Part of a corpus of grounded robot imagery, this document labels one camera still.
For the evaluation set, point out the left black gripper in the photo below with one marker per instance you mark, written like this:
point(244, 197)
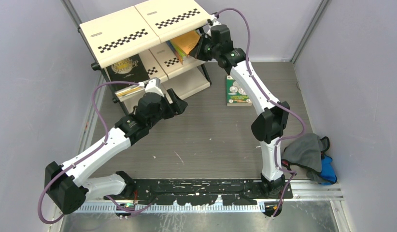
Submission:
point(177, 106)

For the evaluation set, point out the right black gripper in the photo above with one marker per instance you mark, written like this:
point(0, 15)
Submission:
point(196, 51)

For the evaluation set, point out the orange spine book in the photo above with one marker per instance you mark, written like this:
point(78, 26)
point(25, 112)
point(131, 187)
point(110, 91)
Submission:
point(190, 39)

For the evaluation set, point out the yellow book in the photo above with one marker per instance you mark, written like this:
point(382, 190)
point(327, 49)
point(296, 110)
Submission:
point(129, 92)

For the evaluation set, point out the black Moon Sixpence book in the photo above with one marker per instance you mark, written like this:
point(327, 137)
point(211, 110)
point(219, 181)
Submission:
point(130, 69)

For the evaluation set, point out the dark green spine book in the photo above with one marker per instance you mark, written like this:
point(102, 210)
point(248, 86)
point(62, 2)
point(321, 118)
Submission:
point(235, 94)

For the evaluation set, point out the cream three-tier shelf rack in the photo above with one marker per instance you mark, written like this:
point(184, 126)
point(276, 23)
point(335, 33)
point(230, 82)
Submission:
point(144, 29)

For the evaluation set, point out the light green spine book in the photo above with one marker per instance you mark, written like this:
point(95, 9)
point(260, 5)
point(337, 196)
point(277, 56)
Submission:
point(178, 49)

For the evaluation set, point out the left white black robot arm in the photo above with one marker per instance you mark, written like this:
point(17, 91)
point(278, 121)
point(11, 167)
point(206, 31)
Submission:
point(69, 184)

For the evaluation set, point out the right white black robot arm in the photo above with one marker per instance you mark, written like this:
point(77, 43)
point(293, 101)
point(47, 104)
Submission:
point(272, 115)

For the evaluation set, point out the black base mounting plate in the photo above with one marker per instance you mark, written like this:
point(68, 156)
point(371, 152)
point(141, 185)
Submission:
point(205, 192)

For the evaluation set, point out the red black scissors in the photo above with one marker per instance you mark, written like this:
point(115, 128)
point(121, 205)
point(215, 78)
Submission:
point(286, 164)

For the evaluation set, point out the grey cloth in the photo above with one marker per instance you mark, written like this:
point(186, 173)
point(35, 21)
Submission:
point(306, 152)

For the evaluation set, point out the blue cloth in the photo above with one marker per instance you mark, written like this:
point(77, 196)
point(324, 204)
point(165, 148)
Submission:
point(327, 174)

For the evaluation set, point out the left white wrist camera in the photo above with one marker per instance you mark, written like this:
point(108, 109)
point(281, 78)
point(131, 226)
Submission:
point(152, 86)

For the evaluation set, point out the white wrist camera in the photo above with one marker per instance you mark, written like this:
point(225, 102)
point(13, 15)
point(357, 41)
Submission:
point(213, 21)
point(152, 86)

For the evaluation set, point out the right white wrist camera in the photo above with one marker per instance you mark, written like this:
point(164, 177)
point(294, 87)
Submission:
point(213, 21)

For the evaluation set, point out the aluminium rail frame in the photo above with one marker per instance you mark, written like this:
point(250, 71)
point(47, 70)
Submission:
point(312, 208)

